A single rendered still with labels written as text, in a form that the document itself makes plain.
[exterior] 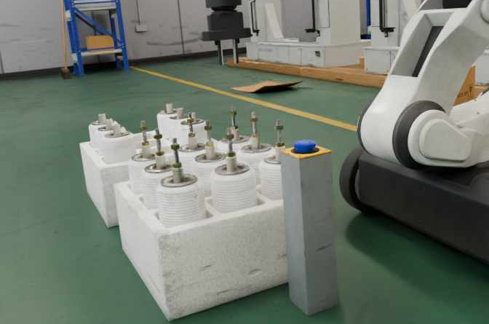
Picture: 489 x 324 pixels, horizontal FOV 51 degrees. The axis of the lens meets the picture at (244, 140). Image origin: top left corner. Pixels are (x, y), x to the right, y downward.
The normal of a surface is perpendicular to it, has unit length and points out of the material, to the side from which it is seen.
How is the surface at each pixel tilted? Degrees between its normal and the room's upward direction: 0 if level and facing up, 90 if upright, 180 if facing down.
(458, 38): 113
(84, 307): 0
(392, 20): 90
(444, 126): 90
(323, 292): 90
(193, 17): 90
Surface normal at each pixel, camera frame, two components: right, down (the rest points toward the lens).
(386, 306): -0.08, -0.97
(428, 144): 0.40, 0.18
